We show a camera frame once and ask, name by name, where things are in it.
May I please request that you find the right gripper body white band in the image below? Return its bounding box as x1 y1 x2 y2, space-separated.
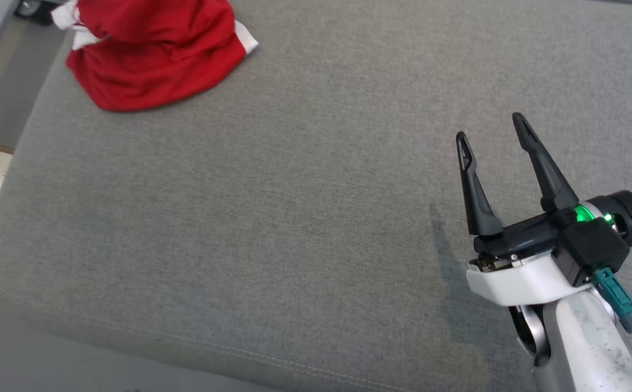
466 190 632 307

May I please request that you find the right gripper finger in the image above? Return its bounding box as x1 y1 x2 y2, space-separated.
512 112 579 213
456 131 505 237

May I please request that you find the grey fabric sofa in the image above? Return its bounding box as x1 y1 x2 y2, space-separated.
0 0 632 392

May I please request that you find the black caster wheel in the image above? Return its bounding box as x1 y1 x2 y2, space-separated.
14 0 69 26

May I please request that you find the right arm teal plug cable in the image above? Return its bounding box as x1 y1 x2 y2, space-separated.
592 268 632 366

